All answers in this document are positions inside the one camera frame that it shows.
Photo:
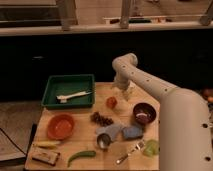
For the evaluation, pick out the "silver fork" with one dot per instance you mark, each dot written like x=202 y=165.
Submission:
x=138 y=146

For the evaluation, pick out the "red apple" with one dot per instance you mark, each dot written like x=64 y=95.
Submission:
x=111 y=102

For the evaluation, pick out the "yellow banana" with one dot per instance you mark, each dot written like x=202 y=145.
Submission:
x=46 y=144

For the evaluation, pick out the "white brush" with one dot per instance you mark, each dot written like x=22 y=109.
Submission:
x=65 y=98

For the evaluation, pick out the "red orange bowl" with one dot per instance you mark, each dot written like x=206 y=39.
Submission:
x=60 y=127

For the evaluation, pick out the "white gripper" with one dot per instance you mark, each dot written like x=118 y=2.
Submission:
x=123 y=84

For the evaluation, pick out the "metal cup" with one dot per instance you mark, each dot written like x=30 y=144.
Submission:
x=103 y=141

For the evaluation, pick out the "dark purple bowl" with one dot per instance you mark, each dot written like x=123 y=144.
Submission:
x=144 y=113

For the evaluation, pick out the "grey cloth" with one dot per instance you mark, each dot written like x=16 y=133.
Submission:
x=111 y=130

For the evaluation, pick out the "bunch of dark grapes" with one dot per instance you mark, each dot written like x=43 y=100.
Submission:
x=97 y=118

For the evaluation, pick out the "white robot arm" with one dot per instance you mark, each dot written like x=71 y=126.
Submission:
x=184 y=129

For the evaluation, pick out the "blue sponge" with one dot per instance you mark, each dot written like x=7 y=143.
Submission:
x=132 y=132

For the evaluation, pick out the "wooden railing shelf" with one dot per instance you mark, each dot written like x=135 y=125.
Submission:
x=48 y=17

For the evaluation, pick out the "green plastic tray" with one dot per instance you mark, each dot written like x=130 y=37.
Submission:
x=67 y=85

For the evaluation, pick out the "light green cup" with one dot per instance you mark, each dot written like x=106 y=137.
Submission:
x=151 y=148

